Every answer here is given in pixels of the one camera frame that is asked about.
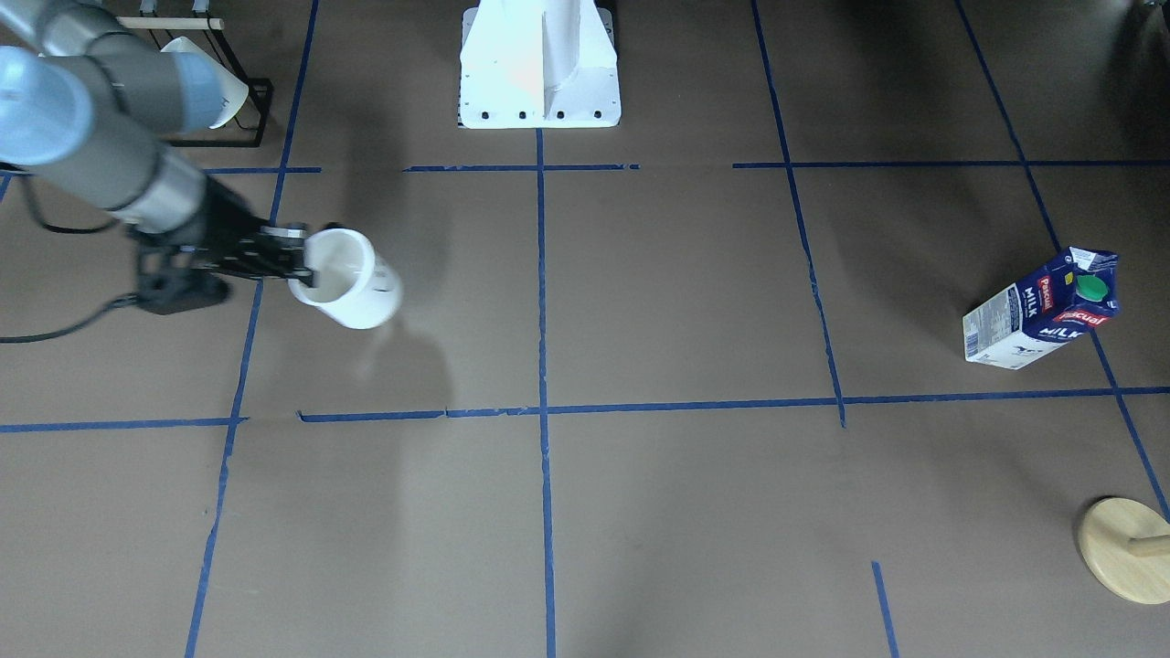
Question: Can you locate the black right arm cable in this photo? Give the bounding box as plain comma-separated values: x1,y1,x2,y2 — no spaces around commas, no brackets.
0,174,147,345

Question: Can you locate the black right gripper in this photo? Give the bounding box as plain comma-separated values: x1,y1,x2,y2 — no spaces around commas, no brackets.
188,178,344,286

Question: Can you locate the blue Pascual milk carton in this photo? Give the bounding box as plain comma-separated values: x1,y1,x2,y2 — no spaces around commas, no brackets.
963,247,1121,370

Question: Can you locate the wooden mug tree stand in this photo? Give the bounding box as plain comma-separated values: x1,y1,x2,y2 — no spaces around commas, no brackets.
1078,496,1169,605

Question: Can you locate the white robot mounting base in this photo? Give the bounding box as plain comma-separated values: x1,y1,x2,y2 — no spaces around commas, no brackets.
457,1,622,130

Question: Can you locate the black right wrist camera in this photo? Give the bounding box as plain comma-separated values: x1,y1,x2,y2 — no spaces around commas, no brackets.
135,242,230,316

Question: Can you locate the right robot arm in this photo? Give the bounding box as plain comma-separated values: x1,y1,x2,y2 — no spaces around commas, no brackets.
4,1,316,286

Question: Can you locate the white ribbed mug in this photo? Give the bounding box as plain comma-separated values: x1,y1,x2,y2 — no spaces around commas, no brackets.
160,37,250,133

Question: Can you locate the white smiley face mug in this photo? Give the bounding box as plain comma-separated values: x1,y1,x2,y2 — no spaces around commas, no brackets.
288,228,404,330

